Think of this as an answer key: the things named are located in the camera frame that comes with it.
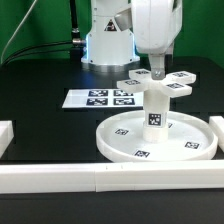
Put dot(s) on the white round table top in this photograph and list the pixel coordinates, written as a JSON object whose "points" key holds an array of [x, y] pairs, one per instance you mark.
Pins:
{"points": [[120, 139]]}

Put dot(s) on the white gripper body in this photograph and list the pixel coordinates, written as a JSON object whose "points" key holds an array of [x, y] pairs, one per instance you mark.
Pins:
{"points": [[156, 23]]}

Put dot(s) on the white cross-shaped table base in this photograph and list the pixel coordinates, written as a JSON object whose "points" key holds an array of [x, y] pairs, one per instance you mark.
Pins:
{"points": [[176, 84]]}

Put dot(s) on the white marker tag sheet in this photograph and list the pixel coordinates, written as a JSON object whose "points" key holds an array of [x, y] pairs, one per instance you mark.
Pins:
{"points": [[101, 98]]}

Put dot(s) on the white right fence block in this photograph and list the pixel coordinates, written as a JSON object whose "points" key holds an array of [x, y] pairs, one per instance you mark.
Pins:
{"points": [[217, 125]]}

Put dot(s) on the black post connector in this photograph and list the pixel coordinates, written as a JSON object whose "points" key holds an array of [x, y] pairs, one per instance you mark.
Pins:
{"points": [[76, 52]]}

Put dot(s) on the white fence block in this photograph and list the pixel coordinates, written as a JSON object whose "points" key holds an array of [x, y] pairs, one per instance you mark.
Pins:
{"points": [[217, 125], [6, 135]]}

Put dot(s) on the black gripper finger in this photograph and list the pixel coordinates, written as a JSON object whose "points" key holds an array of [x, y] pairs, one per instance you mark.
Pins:
{"points": [[157, 64]]}

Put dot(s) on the white left fence block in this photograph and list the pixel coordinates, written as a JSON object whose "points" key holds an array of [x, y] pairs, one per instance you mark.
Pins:
{"points": [[6, 135]]}

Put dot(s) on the white front fence bar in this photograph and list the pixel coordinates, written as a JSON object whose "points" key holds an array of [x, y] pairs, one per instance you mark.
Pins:
{"points": [[111, 176]]}

